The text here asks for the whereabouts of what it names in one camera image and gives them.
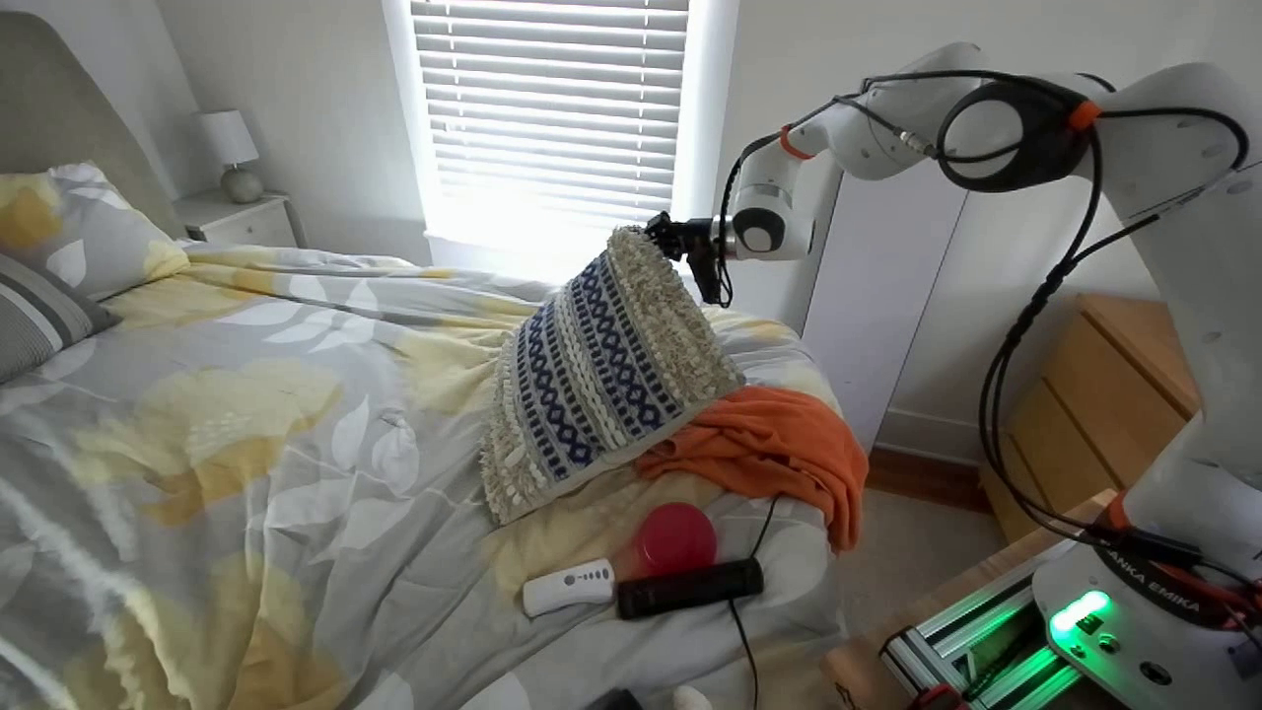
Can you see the red round ball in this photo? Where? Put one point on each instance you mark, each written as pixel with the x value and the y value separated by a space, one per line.
pixel 671 539

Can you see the white table lamp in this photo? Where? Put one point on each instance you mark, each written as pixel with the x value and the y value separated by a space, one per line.
pixel 232 148

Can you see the orange throw blanket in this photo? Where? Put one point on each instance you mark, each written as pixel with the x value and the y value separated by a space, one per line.
pixel 770 444

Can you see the blue cream woven pillow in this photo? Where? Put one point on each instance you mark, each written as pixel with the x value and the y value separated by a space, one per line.
pixel 602 374

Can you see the black cylindrical device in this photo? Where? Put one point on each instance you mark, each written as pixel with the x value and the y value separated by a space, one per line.
pixel 687 590

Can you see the white window blinds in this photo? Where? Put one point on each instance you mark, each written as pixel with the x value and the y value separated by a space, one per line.
pixel 550 122

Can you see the grey striped pillow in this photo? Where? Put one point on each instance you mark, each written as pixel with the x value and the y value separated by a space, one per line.
pixel 39 316

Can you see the white nightstand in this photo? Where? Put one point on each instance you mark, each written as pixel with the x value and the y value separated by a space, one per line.
pixel 224 224

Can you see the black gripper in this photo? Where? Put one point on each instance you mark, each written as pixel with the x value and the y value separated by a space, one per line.
pixel 698 247

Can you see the grey upholstered headboard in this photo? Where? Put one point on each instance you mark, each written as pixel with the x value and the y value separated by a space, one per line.
pixel 51 111

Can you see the grey yellow floral duvet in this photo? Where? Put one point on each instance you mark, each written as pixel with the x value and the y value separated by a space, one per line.
pixel 256 492

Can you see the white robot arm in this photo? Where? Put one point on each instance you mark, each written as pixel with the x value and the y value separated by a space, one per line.
pixel 1164 169

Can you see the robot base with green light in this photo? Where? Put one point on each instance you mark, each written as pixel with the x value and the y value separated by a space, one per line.
pixel 1061 632

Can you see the white remote control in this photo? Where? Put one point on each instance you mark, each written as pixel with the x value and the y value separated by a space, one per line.
pixel 568 590

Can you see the floral bed pillow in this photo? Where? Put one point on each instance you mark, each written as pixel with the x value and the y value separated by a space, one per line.
pixel 75 226

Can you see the wooden dresser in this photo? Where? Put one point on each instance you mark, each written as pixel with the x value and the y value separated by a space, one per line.
pixel 1101 404

